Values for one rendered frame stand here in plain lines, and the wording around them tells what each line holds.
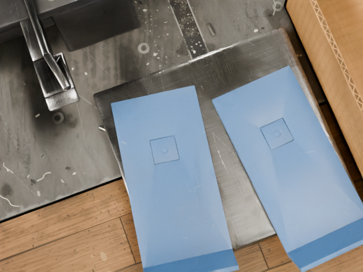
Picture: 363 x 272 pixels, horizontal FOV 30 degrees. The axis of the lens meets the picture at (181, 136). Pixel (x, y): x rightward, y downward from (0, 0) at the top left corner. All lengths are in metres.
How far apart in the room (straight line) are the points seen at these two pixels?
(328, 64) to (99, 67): 0.19
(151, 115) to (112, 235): 0.10
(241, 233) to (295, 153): 0.08
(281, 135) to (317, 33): 0.08
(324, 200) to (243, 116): 0.09
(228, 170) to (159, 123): 0.07
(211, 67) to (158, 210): 0.13
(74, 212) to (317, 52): 0.24
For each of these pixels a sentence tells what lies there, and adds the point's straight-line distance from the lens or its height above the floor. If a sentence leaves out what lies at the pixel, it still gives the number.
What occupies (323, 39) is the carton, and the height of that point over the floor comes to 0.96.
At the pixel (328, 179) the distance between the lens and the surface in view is 0.54.
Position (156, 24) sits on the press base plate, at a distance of 0.60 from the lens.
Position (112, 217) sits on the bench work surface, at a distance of 0.56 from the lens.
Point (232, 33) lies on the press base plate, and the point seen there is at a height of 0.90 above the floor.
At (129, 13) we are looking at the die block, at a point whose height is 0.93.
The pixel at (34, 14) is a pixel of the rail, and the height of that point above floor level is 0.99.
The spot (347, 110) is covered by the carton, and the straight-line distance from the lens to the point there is 0.54.
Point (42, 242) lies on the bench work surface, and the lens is 0.57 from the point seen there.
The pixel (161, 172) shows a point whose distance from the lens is 0.54.
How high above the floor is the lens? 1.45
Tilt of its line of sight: 75 degrees down
